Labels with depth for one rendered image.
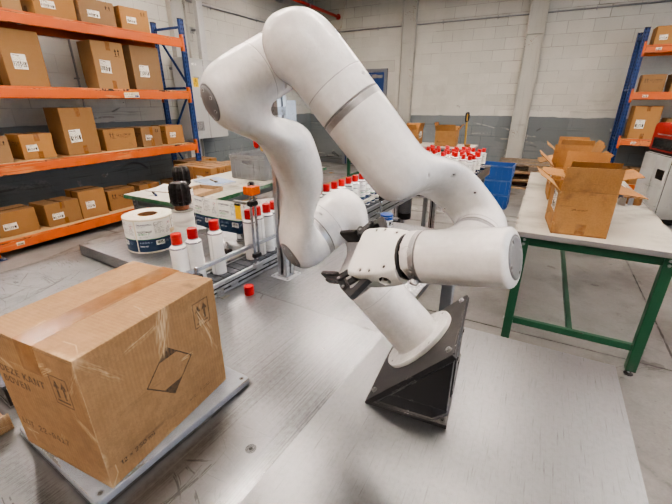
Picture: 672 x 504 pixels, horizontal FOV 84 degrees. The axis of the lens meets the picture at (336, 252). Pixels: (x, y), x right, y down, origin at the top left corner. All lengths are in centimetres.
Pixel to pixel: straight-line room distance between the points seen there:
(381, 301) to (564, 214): 169
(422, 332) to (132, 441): 61
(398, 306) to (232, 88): 56
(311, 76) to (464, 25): 843
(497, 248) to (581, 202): 191
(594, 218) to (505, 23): 670
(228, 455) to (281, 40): 72
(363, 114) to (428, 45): 854
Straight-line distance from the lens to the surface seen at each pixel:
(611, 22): 873
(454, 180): 58
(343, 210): 88
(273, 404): 92
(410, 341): 89
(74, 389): 72
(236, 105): 64
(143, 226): 170
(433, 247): 55
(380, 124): 50
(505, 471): 86
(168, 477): 85
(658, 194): 620
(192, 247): 130
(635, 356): 275
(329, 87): 50
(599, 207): 242
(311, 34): 52
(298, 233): 82
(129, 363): 74
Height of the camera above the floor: 147
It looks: 22 degrees down
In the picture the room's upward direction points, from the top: straight up
